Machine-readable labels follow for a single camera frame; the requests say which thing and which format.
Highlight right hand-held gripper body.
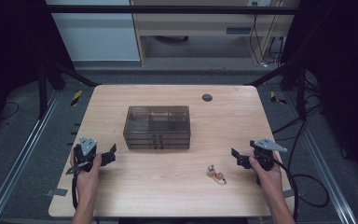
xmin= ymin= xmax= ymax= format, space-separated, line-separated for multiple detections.
xmin=249 ymin=137 xmax=289 ymax=172

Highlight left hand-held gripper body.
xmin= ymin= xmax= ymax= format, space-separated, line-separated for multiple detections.
xmin=72 ymin=136 xmax=99 ymax=174

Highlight beaded bracelet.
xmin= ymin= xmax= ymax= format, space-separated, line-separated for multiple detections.
xmin=206 ymin=164 xmax=227 ymax=187

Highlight smoky clear plastic drawer case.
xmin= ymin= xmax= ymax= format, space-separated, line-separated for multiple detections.
xmin=122 ymin=105 xmax=191 ymax=151

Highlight person's right hand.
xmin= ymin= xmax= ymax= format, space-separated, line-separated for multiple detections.
xmin=248 ymin=156 xmax=284 ymax=201

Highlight person's left hand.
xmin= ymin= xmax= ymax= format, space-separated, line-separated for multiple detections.
xmin=69 ymin=147 xmax=103 ymax=196

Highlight yellow black hazard tape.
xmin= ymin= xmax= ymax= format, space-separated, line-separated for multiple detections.
xmin=269 ymin=91 xmax=289 ymax=105

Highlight white cabinet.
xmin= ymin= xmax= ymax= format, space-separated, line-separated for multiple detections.
xmin=45 ymin=0 xmax=142 ymax=63

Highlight black curtain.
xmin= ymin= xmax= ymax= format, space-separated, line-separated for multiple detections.
xmin=281 ymin=0 xmax=358 ymax=190
xmin=0 ymin=0 xmax=76 ymax=143

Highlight light wooden desk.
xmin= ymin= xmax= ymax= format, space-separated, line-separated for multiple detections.
xmin=130 ymin=0 xmax=301 ymax=67

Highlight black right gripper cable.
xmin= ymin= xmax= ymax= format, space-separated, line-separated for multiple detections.
xmin=271 ymin=158 xmax=300 ymax=222

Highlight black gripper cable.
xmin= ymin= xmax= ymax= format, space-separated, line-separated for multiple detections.
xmin=271 ymin=158 xmax=300 ymax=222
xmin=70 ymin=167 xmax=80 ymax=211

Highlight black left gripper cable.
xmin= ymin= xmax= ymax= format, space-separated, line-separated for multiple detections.
xmin=70 ymin=167 xmax=80 ymax=211

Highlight yellow handled tool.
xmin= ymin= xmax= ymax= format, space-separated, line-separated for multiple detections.
xmin=70 ymin=90 xmax=84 ymax=107

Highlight aluminium floor rail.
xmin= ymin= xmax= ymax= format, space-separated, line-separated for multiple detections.
xmin=282 ymin=91 xmax=358 ymax=224
xmin=0 ymin=89 xmax=62 ymax=224

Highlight black looped floor cable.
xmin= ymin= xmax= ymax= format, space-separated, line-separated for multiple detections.
xmin=291 ymin=173 xmax=331 ymax=209

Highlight black frame brace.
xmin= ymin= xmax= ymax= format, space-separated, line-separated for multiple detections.
xmin=37 ymin=60 xmax=102 ymax=119
xmin=247 ymin=60 xmax=308 ymax=120

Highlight thin black floor cable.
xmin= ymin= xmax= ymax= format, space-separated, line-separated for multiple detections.
xmin=0 ymin=101 xmax=21 ymax=123

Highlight black cables under desk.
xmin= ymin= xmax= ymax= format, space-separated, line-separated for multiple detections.
xmin=247 ymin=1 xmax=286 ymax=68

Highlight black horizontal frame bar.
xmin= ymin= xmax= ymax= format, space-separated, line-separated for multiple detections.
xmin=45 ymin=4 xmax=303 ymax=16

